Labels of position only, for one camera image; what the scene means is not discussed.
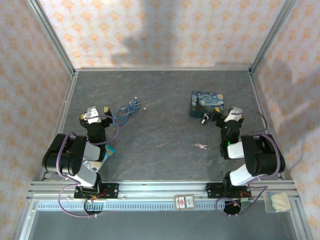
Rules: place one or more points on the thin aluminium wall rail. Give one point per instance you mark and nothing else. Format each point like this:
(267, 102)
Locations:
(162, 68)

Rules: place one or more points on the small black padlock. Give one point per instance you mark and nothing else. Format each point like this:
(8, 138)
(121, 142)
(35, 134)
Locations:
(205, 119)

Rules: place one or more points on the wide aluminium table rail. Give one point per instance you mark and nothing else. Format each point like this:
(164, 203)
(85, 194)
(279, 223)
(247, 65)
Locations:
(155, 187)

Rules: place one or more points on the small brass keys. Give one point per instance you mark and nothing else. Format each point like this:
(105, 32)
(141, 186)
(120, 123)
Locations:
(200, 146)

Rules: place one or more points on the starry night painted box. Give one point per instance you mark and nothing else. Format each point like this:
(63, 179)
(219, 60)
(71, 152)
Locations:
(206, 101)

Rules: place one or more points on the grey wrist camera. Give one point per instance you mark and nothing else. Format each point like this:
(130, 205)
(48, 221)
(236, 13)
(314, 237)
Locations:
(233, 113)
(92, 116)

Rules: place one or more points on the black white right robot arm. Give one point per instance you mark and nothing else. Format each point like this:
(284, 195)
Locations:
(262, 155)

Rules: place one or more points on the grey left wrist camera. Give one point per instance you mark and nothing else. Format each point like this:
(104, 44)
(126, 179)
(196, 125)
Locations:
(92, 116)

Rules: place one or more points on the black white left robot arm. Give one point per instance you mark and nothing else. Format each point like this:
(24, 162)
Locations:
(65, 155)

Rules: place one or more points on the plastic bag with white contents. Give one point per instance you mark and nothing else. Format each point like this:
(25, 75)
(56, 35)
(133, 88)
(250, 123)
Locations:
(278, 202)

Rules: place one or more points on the aluminium frame post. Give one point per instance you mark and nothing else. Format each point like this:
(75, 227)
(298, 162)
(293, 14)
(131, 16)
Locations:
(53, 40)
(272, 35)

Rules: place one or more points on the aluminium side rail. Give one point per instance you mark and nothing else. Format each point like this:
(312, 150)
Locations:
(66, 110)
(260, 100)

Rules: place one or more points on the blue white snack packet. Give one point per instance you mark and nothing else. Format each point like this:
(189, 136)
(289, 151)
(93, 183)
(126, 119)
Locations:
(110, 151)

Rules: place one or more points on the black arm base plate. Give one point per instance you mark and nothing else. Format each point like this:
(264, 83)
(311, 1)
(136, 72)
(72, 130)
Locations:
(213, 190)
(111, 190)

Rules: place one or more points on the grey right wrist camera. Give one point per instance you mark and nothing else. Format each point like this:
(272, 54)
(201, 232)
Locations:
(233, 113)

